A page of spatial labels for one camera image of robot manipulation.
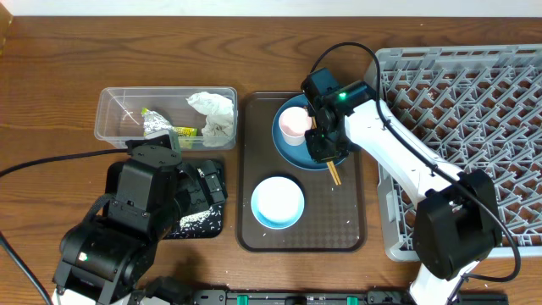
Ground wooden chopstick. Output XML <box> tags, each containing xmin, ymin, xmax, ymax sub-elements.
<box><xmin>312</xmin><ymin>117</ymin><xmax>341</xmax><ymax>186</ymax></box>
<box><xmin>327</xmin><ymin>161</ymin><xmax>341</xmax><ymax>186</ymax></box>

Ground white paper napkin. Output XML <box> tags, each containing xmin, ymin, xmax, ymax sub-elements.
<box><xmin>186</xmin><ymin>91</ymin><xmax>234</xmax><ymax>137</ymax></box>

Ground foil snack wrapper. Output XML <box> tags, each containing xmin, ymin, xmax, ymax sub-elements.
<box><xmin>141</xmin><ymin>108</ymin><xmax>197</xmax><ymax>149</ymax></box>

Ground light blue bowl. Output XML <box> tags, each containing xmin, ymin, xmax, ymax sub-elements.
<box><xmin>251</xmin><ymin>176</ymin><xmax>305</xmax><ymax>230</ymax></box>

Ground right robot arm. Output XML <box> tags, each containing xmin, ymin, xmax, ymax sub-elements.
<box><xmin>301</xmin><ymin>77</ymin><xmax>504</xmax><ymax>304</ymax></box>

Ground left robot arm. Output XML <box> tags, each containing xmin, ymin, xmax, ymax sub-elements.
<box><xmin>53</xmin><ymin>136</ymin><xmax>228</xmax><ymax>304</ymax></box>

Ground grey dishwasher rack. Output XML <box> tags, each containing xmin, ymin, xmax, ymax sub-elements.
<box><xmin>364</xmin><ymin>44</ymin><xmax>541</xmax><ymax>258</ymax></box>

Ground dark blue plate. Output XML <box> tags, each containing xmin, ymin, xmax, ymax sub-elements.
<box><xmin>272</xmin><ymin>94</ymin><xmax>328</xmax><ymax>171</ymax></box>

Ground pink cup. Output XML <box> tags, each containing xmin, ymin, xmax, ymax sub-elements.
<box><xmin>279</xmin><ymin>107</ymin><xmax>312</xmax><ymax>147</ymax></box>

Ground black plastic tray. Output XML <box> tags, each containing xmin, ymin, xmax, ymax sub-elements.
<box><xmin>103</xmin><ymin>159</ymin><xmax>224</xmax><ymax>244</ymax></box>

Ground clear plastic bin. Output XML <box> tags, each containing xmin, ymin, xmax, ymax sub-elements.
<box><xmin>94</xmin><ymin>86</ymin><xmax>238</xmax><ymax>150</ymax></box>

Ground brown serving tray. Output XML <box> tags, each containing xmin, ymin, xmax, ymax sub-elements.
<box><xmin>236</xmin><ymin>92</ymin><xmax>367</xmax><ymax>252</ymax></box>

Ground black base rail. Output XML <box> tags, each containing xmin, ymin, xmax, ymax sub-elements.
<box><xmin>130</xmin><ymin>288</ymin><xmax>509</xmax><ymax>305</ymax></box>

